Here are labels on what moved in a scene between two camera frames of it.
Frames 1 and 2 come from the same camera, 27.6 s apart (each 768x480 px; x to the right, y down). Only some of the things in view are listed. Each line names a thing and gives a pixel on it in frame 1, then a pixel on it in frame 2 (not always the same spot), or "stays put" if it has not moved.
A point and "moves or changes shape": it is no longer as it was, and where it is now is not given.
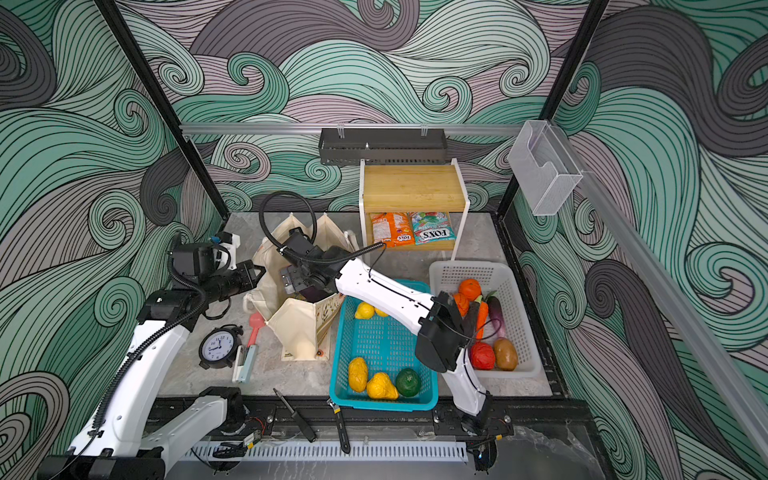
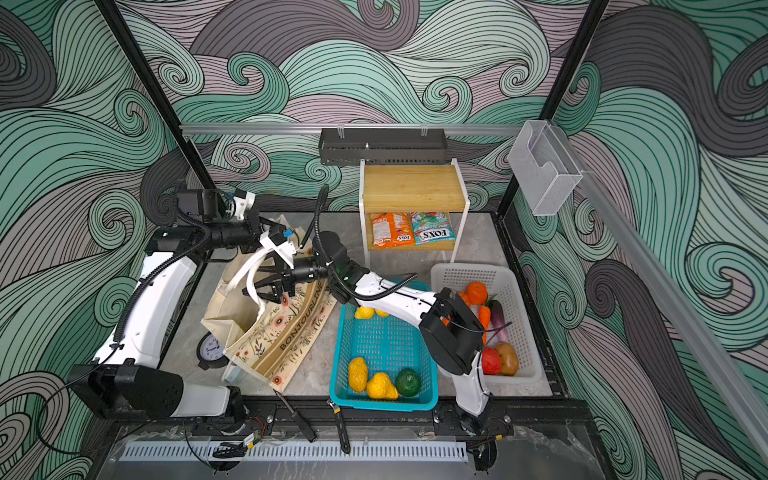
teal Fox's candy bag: x=432 y=227 stays put
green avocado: x=408 y=382 stays put
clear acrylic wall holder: x=544 y=167 stays put
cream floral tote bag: x=304 y=326 moves or changes shape
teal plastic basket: x=386 y=346 stays put
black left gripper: x=245 y=269 to x=254 y=233
